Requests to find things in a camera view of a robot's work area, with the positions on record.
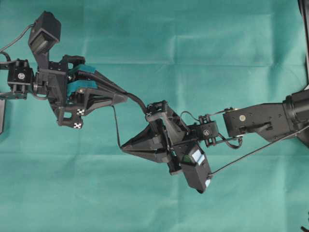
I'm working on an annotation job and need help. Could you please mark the black cable bottom right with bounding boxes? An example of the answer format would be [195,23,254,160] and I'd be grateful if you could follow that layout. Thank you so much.
[300,211,309,232]

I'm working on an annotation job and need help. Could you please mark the black Velcro strap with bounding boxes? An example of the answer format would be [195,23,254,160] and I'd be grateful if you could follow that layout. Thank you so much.
[113,92,152,149]

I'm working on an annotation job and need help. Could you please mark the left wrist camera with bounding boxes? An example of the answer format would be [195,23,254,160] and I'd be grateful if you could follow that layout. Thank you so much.
[28,11,61,69]

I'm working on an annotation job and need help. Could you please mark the green table cloth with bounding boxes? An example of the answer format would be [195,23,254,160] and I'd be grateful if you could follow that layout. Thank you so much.
[0,0,309,232]

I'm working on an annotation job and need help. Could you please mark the grey plate left edge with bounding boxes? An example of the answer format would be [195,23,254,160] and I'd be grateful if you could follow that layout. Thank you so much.
[0,100,6,134]

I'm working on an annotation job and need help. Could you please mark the black cable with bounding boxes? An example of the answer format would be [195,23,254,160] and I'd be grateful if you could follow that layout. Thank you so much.
[296,0,309,90]
[300,211,309,232]

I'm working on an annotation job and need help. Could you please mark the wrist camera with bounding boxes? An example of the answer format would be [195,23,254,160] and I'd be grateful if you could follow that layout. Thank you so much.
[181,146,212,193]
[28,11,61,69]

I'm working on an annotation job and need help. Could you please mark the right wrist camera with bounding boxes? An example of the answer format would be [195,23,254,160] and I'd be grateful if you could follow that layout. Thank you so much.
[181,146,212,193]

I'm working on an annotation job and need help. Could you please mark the left camera cable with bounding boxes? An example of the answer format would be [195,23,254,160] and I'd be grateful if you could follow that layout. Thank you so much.
[0,23,36,63]

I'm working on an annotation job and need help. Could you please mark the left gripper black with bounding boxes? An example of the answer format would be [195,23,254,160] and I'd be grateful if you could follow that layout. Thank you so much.
[33,55,127,129]

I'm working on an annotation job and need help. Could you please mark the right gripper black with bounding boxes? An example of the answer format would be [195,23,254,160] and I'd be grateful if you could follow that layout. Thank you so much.
[121,101,200,174]

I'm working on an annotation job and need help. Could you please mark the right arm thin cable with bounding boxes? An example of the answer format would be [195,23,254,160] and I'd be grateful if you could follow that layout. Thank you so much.
[210,128,309,177]

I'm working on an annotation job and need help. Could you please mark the black cable top right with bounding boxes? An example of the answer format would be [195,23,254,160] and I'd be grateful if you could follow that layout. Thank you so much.
[296,0,309,90]

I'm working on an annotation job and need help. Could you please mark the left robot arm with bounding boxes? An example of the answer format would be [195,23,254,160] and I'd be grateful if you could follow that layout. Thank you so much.
[0,55,127,129]

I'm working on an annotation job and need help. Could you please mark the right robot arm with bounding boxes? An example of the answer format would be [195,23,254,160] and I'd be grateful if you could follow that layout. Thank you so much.
[121,90,309,174]

